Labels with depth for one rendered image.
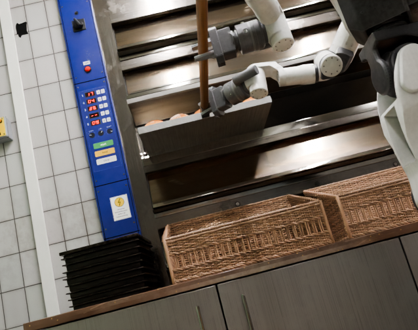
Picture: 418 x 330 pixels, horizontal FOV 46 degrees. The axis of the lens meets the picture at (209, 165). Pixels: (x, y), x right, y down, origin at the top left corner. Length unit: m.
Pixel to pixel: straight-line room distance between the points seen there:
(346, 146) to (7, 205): 1.53
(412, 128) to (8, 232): 1.69
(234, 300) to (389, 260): 0.50
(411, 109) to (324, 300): 0.64
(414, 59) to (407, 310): 0.76
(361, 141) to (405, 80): 0.97
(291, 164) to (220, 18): 0.80
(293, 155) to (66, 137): 1.04
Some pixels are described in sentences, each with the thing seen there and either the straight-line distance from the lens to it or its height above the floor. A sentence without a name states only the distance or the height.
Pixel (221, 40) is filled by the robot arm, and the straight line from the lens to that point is 1.49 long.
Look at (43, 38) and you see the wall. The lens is 2.60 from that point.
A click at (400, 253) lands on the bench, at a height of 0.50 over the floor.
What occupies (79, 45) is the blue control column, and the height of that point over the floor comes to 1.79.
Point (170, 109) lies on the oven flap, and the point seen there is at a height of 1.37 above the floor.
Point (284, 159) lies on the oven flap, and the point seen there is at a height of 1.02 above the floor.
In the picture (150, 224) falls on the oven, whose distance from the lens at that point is 2.17.
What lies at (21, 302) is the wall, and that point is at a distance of 2.29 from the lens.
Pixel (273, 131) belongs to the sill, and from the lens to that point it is 2.27.
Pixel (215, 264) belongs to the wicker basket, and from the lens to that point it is 1.64.
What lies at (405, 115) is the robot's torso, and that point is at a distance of 1.37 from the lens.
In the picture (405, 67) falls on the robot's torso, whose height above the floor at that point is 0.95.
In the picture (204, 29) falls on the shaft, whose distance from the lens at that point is 1.38.
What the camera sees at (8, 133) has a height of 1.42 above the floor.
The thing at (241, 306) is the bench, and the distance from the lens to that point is 1.59.
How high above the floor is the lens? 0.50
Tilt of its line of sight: 15 degrees up
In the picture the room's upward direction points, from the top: 15 degrees counter-clockwise
